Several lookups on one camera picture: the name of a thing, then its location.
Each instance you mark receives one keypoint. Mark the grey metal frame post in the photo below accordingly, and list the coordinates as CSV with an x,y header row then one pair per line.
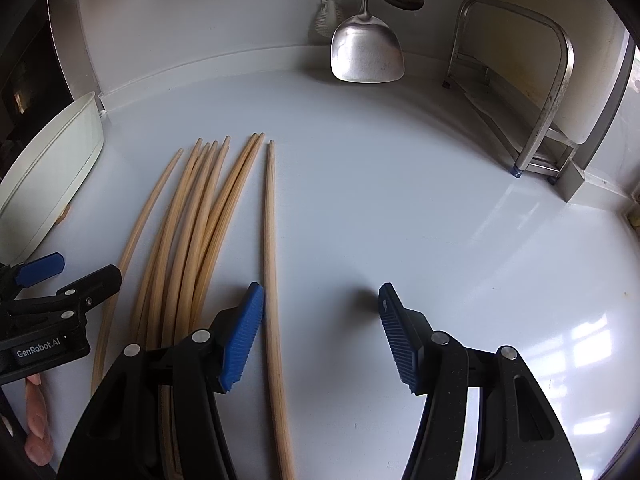
x,y
600,130

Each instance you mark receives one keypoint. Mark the steel cutting board rack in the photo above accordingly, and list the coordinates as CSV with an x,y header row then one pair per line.
x,y
547,105

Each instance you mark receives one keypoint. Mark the steel spatula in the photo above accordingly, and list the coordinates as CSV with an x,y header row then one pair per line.
x,y
365,50

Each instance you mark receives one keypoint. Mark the white cutting board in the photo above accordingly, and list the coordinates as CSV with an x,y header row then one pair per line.
x,y
595,75

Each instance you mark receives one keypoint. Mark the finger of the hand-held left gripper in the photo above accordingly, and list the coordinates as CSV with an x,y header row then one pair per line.
x,y
42,266
95,282

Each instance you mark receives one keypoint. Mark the single wooden chopstick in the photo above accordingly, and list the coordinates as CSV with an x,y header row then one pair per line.
x,y
270,260

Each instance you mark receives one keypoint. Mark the bundle of wooden chopsticks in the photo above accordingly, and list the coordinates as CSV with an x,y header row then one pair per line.
x,y
195,260

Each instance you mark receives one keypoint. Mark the round white plastic tub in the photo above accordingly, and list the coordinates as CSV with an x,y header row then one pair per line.
x,y
50,160

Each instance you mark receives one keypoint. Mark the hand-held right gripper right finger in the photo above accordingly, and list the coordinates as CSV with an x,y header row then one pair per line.
x,y
400,340

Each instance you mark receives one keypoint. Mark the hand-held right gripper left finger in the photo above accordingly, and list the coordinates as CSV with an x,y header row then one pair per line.
x,y
242,340

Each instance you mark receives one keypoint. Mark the person's left hand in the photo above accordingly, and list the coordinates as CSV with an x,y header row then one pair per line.
x,y
37,410

